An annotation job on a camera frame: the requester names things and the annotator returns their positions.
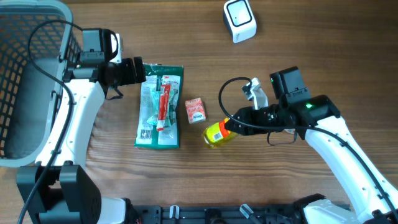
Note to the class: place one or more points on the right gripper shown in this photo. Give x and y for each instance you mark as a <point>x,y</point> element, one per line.
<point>247,116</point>

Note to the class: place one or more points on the yellow liquid bottle silver cap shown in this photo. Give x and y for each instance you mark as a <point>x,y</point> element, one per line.
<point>217,135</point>

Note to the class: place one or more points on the small red patterned box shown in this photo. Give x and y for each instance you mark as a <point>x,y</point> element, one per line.
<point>195,110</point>

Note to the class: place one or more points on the red snack stick packet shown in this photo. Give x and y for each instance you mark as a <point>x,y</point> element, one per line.
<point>163,106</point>

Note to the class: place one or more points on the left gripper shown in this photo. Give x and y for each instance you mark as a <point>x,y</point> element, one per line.
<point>130,77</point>

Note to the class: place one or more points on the dark grey mesh basket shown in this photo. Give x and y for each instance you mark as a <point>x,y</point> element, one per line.
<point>33,33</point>

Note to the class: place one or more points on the green lid white jar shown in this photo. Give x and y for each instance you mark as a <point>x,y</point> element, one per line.
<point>290,131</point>

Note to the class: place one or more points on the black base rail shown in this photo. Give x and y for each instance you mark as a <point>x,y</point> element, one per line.
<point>279,213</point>

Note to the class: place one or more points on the green 3M gloves package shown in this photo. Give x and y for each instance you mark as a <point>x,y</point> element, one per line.
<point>147,134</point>

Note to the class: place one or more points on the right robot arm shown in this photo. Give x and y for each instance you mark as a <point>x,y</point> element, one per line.
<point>319,122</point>

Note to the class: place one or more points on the white barcode scanner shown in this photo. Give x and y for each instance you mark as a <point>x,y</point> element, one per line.
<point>239,20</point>

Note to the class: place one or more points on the light green wipes sachet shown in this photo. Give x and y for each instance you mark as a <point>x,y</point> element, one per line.
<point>154,111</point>

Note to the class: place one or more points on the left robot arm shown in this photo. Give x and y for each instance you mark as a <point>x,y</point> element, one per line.
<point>57,189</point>

